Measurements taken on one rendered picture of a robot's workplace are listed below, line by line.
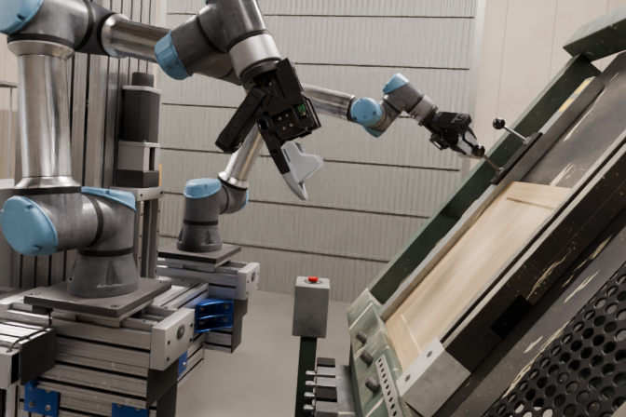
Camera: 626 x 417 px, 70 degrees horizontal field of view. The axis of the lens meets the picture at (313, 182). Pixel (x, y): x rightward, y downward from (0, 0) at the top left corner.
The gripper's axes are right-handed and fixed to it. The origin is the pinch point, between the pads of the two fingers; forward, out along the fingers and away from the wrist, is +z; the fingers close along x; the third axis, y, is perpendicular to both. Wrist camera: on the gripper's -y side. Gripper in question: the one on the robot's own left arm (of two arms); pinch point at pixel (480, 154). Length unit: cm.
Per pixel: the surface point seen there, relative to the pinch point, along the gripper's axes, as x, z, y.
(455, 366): 60, 10, -34
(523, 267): 39, 6, -41
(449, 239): 24.6, 9.3, 6.3
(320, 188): -50, -15, 295
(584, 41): -55, 5, -4
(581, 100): -27.6, 11.1, -12.9
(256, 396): 110, 25, 158
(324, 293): 57, -4, 37
